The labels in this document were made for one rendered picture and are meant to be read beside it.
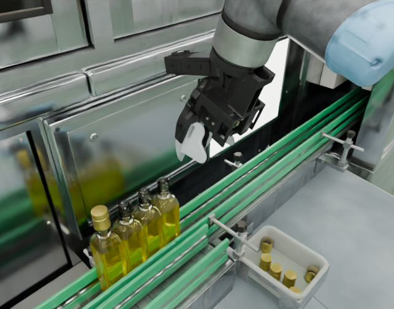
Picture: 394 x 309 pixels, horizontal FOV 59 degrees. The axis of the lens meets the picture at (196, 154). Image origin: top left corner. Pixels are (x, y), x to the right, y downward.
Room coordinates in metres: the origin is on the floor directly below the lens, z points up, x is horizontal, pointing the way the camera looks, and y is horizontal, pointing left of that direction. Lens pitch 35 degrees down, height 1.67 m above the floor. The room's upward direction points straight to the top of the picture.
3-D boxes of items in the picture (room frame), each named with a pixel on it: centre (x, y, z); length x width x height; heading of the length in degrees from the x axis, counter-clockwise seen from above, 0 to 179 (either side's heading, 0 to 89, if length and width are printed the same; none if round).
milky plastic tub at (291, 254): (0.67, -0.25, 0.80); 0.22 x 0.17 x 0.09; 46
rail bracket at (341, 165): (1.12, -0.55, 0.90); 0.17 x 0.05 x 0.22; 46
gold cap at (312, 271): (0.65, -0.34, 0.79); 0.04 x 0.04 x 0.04
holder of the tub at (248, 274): (0.69, -0.23, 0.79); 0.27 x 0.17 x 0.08; 46
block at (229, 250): (0.67, -0.08, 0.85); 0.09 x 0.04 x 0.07; 46
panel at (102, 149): (0.94, -0.01, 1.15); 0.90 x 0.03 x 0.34; 136
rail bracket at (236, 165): (0.97, -0.12, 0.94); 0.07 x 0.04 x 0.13; 46
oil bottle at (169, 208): (0.66, 0.08, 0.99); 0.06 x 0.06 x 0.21; 45
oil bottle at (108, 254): (0.53, 0.20, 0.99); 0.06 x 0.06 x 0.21; 45
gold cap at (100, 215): (0.53, 0.20, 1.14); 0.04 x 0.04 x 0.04
